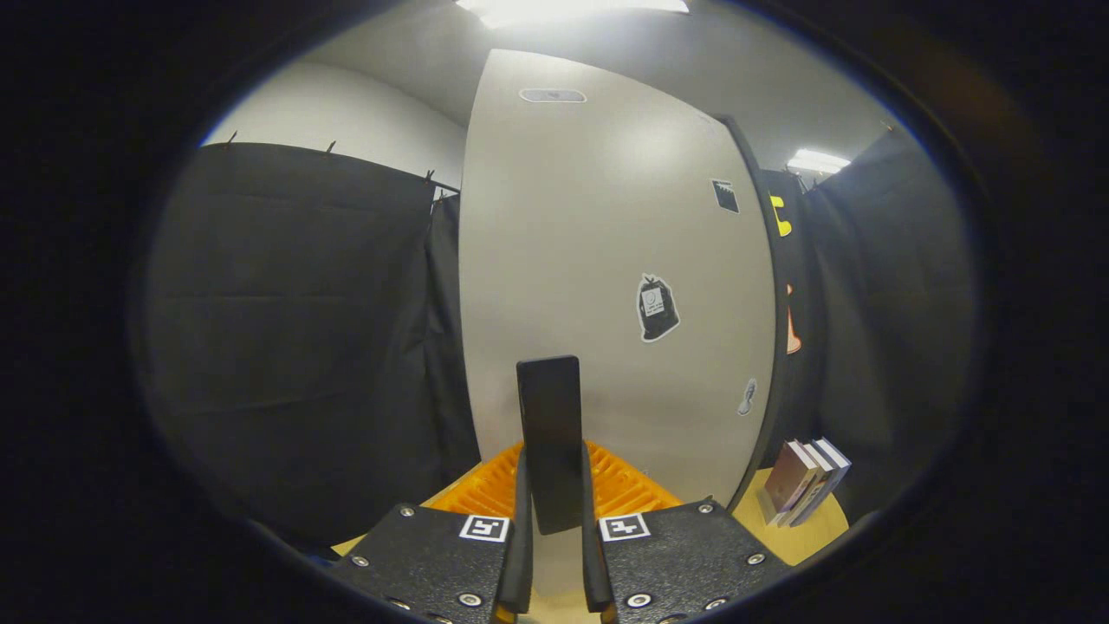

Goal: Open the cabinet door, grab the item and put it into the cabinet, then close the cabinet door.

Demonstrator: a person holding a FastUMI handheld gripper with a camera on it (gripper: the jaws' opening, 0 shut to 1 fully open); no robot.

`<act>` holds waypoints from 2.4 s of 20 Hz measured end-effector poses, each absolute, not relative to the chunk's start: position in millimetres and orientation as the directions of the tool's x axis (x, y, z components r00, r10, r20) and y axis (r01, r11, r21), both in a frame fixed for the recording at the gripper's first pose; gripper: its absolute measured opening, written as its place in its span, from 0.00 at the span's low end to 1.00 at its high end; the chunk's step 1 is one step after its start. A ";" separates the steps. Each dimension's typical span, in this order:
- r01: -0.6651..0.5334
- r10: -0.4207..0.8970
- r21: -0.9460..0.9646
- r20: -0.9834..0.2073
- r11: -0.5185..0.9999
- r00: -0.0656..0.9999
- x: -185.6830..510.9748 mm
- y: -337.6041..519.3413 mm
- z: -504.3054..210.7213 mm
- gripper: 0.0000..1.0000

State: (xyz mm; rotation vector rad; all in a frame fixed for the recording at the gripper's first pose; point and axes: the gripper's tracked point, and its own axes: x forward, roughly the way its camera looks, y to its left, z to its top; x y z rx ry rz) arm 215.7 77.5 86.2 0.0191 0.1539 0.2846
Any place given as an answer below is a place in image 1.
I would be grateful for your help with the thin pale book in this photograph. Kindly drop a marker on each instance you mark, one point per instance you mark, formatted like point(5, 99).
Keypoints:
point(816, 485)

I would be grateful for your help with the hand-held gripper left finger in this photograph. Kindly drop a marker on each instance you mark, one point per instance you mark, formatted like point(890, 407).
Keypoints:
point(523, 555)

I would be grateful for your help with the small ceiling light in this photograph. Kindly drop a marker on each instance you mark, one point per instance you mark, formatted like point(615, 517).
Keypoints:
point(819, 161)

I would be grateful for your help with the beige cabinet door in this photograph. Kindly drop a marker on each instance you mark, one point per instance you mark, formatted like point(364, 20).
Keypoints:
point(563, 243)

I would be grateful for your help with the large ceiling light panel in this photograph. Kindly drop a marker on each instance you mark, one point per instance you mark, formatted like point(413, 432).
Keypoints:
point(563, 9)

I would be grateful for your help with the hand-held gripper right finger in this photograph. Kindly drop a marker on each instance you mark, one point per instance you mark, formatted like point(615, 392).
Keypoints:
point(592, 563)

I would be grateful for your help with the black backdrop cloth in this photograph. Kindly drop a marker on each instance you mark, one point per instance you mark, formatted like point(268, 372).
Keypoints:
point(286, 329)

